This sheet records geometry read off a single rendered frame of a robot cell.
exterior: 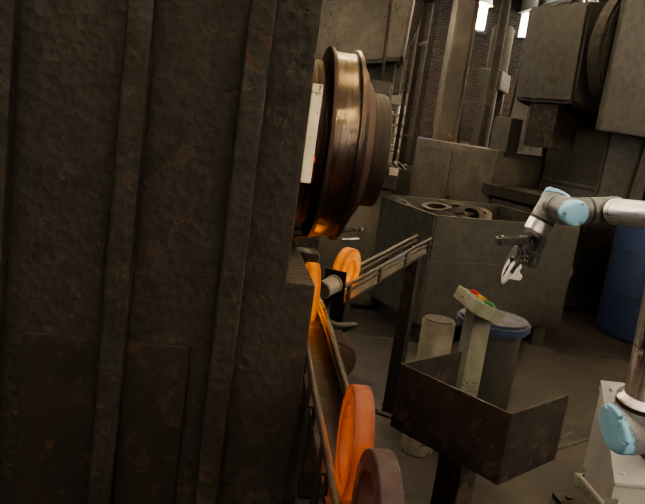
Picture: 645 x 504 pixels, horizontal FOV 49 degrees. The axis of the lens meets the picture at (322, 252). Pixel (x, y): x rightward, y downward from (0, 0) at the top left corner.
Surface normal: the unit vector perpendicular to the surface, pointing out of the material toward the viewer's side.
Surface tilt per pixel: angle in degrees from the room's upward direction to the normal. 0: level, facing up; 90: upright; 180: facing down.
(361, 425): 50
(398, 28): 90
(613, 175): 90
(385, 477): 27
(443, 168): 90
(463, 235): 90
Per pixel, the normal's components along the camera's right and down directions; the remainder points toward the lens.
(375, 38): -0.11, 0.18
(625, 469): 0.14, -0.48
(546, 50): -0.88, 0.00
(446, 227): 0.37, 0.22
